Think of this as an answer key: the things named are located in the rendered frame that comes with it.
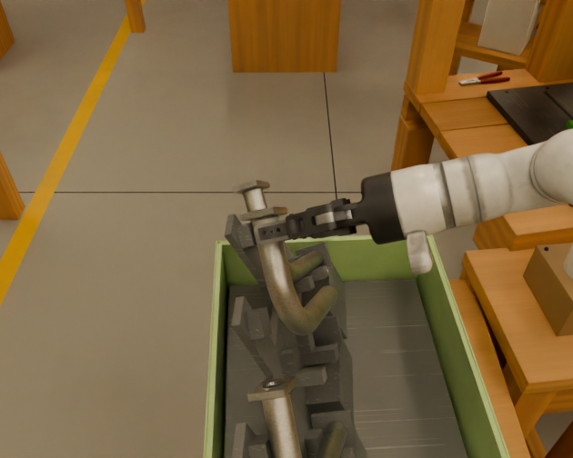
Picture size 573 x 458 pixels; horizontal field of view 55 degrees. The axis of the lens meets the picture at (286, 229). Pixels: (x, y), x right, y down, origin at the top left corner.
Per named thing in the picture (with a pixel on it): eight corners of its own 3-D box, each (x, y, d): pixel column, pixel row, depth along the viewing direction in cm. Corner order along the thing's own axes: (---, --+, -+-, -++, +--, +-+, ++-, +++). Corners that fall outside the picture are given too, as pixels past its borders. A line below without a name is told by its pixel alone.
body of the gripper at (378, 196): (400, 174, 63) (322, 192, 65) (394, 165, 55) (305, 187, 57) (414, 237, 62) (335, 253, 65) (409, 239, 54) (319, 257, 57)
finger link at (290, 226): (303, 218, 60) (260, 228, 61) (296, 218, 57) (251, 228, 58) (306, 232, 60) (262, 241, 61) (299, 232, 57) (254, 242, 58)
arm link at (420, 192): (410, 277, 54) (475, 265, 52) (387, 167, 54) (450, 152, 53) (415, 270, 63) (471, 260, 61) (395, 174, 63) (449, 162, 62)
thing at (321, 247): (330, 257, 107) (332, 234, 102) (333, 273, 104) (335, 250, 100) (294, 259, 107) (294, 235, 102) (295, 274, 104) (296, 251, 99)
